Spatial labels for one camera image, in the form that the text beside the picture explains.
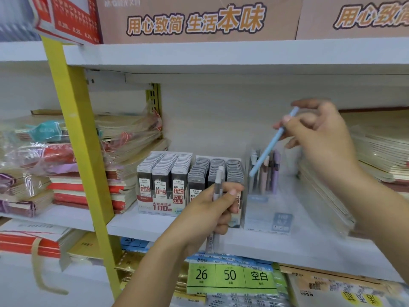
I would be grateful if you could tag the person's right hand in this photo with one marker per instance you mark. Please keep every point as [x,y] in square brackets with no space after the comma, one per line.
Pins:
[326,140]

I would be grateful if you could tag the person's left hand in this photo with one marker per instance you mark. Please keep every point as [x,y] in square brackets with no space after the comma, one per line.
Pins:
[198,220]

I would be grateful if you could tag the person's right thumb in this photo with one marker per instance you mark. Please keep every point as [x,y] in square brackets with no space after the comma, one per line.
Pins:
[292,122]

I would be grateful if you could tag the person's left thumb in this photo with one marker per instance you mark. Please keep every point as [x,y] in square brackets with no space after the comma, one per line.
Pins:
[232,190]

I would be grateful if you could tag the grey mechanical pencil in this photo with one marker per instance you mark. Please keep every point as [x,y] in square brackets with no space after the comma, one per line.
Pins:
[218,180]

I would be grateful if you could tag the light blue mechanical pencil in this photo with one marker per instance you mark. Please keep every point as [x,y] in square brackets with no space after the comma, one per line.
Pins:
[270,147]

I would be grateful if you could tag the person's left forearm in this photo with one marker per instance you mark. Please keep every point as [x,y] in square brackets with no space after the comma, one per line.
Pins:
[153,271]

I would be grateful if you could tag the person's right forearm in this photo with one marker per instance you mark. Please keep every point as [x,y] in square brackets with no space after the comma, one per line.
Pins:
[374,214]

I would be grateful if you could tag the grey lead refill display box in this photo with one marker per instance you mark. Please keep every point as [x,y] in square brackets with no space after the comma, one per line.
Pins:
[207,174]

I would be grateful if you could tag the row of pastel pencils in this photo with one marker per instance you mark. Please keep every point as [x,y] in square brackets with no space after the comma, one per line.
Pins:
[266,175]

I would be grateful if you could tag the clear pencil display box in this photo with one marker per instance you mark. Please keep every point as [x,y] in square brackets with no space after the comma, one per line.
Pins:
[268,207]

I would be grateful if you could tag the white shelf board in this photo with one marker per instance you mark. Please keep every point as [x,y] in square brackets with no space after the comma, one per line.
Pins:
[223,55]
[271,246]

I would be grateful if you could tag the white lead refill display box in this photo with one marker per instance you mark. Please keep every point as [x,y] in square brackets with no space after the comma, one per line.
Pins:
[163,185]

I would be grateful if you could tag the green label paper pack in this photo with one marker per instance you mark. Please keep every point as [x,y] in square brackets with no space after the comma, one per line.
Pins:
[230,274]

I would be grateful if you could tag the stack of cream notebooks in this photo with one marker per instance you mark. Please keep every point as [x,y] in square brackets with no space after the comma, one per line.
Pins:
[380,150]

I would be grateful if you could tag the gold foil wrapped pack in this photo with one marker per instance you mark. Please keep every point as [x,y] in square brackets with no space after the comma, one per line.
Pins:
[150,268]

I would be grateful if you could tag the beige perforated shelf upright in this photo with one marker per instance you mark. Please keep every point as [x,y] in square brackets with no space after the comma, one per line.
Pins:
[154,102]

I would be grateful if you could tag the stack of red-spined notebooks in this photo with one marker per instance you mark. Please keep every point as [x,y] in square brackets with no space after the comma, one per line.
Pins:
[111,191]

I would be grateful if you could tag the brown cardboard box orange print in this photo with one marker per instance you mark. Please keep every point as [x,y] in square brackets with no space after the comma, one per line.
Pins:
[354,15]
[198,19]

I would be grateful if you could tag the plastic-wrapped pack yellow sticker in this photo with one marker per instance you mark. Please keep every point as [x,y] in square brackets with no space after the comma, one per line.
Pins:
[345,290]

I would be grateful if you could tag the plastic-wrapped notebook bundle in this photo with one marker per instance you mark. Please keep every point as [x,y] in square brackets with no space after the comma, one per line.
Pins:
[38,147]

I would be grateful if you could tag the stack of white red books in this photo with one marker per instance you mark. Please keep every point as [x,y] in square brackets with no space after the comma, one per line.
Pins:
[32,236]

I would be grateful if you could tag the red and white paper box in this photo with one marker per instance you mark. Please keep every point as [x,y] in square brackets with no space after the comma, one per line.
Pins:
[67,19]

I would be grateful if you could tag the yellow shelf post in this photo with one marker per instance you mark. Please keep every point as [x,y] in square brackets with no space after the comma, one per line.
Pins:
[80,131]

